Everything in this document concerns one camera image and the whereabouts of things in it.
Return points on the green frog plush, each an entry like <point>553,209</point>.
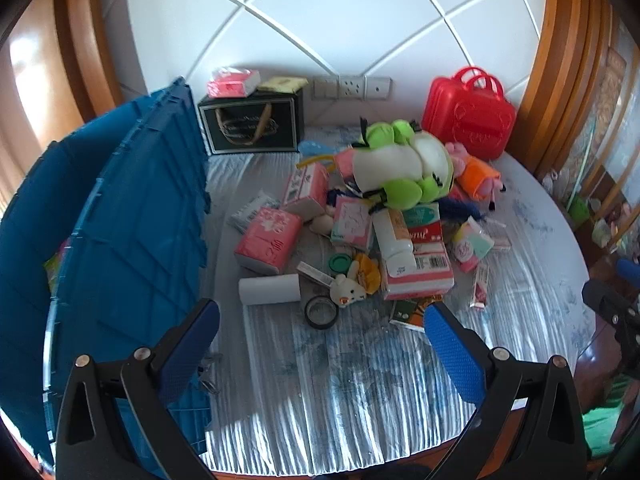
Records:
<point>395,165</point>

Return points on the white blue printed tablecloth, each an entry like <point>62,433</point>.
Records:
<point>350,385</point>

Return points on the black tape roll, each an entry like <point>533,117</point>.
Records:
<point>312,321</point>

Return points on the small white box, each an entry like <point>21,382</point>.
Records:
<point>315,275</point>

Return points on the white wall socket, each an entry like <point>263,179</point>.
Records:
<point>352,87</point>
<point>378,88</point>
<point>326,87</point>

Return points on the wooden wall column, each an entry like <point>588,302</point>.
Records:
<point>560,60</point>
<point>85,35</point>

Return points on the blue plastic storage crate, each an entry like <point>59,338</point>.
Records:
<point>125,210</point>

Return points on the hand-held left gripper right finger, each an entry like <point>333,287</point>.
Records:
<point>450,350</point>

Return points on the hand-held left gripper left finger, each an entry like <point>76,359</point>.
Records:
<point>192,345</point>

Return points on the green plastic container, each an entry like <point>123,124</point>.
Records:
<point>580,208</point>

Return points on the small white bunny plush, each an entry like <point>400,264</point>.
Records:
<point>345,290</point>

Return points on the red toy suitcase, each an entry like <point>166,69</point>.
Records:
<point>465,120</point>

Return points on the white plastic bottle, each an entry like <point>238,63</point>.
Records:
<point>392,240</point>

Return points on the pig plush orange dress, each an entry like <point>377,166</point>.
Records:
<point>475,175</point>

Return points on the large pink white tissue pack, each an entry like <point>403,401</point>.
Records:
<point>420,280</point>

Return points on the yellow flat packet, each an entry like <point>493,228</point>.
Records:
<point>282,84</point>

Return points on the pink flower tissue pack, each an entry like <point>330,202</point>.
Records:
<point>350,220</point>
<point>267,240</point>

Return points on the dark blue small toy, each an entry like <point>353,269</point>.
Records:
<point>336,196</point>

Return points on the pastel pink green packet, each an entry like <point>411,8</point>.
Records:
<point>470,245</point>

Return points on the clear wrapped tissue pack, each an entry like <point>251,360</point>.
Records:
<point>250,212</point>

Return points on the small pink sachet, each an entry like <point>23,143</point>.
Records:
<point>480,290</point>

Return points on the dark blue feather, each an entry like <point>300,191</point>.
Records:
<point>460,208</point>

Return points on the black gift box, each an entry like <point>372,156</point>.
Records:
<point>280,125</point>

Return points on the green cloth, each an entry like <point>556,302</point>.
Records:
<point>605,420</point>

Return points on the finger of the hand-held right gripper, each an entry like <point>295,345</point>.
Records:
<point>622,320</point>

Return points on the green round lid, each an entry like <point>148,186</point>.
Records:
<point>340,262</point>

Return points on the clear plastic packet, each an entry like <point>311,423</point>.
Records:
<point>500,240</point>

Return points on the small beige plush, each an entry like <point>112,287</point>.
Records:
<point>322,223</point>

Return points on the white paper roll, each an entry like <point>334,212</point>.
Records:
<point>270,290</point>

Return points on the pink barcode tissue pack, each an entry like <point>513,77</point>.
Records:
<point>305,190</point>

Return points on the dark green orange box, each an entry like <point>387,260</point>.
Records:
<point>407,312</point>

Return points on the light blue plastic toy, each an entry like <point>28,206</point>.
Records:
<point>315,147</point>

